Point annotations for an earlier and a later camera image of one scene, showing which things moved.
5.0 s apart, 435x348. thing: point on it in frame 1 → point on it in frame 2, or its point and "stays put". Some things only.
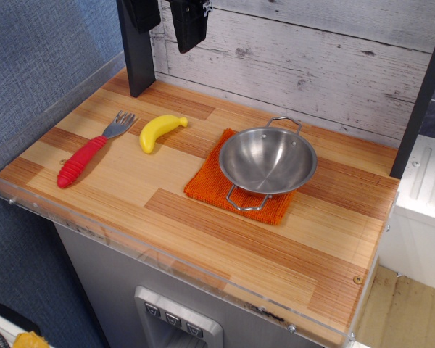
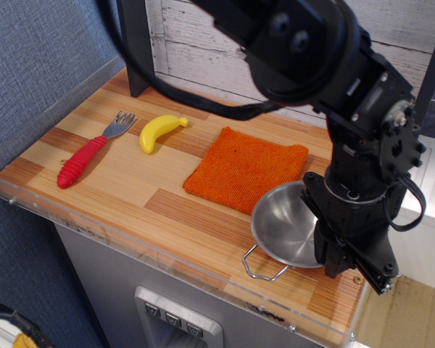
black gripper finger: (191, 21) → (355, 234)
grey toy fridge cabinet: (106, 280) stays put
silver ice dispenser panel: (167, 322) stays put
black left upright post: (138, 48) stays put
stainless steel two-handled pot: (264, 161) → (283, 227)
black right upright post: (425, 99) stays put
